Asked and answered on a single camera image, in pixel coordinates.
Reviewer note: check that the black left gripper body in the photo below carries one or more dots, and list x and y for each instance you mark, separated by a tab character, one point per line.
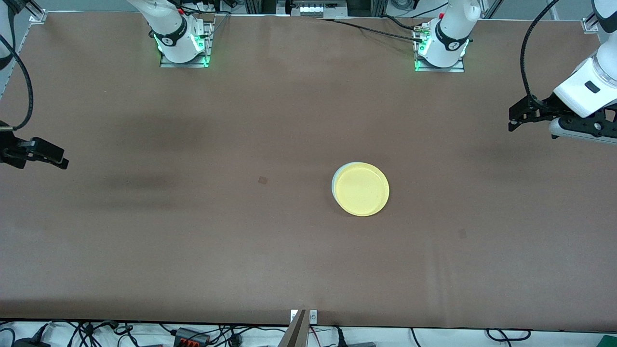
546	107

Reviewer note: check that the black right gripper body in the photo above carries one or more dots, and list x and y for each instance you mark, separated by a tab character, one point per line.
9	148

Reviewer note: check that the yellow round plate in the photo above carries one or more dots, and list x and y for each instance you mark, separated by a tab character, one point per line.
361	190

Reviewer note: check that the pale green round plate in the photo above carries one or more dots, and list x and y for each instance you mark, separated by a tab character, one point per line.
333	183

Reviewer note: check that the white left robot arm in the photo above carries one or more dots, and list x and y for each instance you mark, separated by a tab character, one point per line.
576	99

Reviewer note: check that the black power adapter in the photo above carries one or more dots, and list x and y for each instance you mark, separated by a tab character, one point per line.
29	343

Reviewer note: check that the black orange connector box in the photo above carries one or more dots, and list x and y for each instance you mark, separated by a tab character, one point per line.
190	337

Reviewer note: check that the white device with slots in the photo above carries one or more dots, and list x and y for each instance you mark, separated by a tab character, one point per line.
318	9

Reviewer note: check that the green object corner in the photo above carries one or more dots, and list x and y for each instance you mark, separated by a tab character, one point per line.
610	342

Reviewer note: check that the brown slanted beam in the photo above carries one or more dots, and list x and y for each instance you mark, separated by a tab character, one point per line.
295	335

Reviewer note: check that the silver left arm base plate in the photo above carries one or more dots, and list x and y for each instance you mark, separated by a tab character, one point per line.
441	69

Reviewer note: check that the silver table corner bracket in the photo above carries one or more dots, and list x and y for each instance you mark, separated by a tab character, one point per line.
590	26
38	17

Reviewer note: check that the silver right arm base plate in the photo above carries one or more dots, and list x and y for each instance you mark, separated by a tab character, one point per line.
185	64

